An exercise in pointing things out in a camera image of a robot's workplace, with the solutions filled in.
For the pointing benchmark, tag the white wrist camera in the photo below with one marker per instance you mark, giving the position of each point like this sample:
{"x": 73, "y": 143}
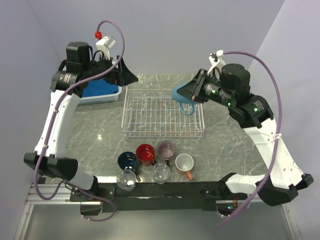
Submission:
{"x": 216, "y": 60}
{"x": 104, "y": 44}

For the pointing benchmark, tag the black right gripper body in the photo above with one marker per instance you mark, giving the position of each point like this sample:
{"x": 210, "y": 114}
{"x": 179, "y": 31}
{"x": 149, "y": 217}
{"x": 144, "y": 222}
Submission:
{"x": 211, "y": 90}

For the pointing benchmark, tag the clear glass cup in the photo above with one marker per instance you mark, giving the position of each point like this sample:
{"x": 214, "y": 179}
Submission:
{"x": 126, "y": 180}
{"x": 161, "y": 172}

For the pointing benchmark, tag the dark blue mug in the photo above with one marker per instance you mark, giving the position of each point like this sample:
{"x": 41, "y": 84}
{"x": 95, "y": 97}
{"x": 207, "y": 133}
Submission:
{"x": 128, "y": 161}

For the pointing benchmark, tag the clear glass cup right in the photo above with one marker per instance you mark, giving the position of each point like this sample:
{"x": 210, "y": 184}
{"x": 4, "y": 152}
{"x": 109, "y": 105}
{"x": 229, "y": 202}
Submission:
{"x": 161, "y": 172}

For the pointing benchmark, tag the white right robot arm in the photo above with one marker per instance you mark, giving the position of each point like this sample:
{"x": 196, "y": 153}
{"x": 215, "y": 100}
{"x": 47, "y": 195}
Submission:
{"x": 254, "y": 115}

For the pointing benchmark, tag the clear glass cup left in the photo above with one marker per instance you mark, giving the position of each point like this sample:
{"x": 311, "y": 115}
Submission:
{"x": 126, "y": 180}

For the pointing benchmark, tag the red mug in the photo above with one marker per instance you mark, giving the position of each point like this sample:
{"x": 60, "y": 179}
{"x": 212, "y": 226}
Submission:
{"x": 146, "y": 155}

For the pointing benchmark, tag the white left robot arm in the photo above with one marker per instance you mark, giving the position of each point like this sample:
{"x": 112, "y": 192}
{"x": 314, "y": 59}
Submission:
{"x": 49, "y": 156}

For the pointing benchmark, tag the light blue mug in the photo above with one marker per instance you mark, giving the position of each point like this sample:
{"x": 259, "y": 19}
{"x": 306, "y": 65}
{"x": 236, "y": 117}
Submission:
{"x": 177, "y": 96}

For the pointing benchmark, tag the white wire dish rack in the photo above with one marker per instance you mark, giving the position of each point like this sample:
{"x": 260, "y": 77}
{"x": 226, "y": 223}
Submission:
{"x": 151, "y": 113}

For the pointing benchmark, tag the blue cloth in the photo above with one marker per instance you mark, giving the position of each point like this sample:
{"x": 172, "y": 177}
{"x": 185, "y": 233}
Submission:
{"x": 99, "y": 88}

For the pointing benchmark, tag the purple mug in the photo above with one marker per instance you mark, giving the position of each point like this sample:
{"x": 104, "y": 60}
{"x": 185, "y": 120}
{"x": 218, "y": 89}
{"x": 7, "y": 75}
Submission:
{"x": 165, "y": 152}

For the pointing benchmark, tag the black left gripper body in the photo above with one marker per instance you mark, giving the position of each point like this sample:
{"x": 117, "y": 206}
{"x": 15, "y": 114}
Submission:
{"x": 94, "y": 69}

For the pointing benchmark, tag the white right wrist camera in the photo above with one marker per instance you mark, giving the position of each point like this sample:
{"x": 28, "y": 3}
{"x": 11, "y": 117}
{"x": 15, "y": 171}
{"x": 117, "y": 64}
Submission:
{"x": 216, "y": 60}

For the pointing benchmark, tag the black table edge rail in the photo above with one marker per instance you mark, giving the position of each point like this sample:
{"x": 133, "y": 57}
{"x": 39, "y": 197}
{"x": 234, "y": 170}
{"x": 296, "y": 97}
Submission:
{"x": 169, "y": 196}

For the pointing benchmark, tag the white plastic basket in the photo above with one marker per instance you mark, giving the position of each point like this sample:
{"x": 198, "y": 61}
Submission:
{"x": 100, "y": 97}

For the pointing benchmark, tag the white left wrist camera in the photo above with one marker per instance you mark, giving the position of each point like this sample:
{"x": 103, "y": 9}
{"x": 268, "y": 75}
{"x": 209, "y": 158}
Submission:
{"x": 104, "y": 44}

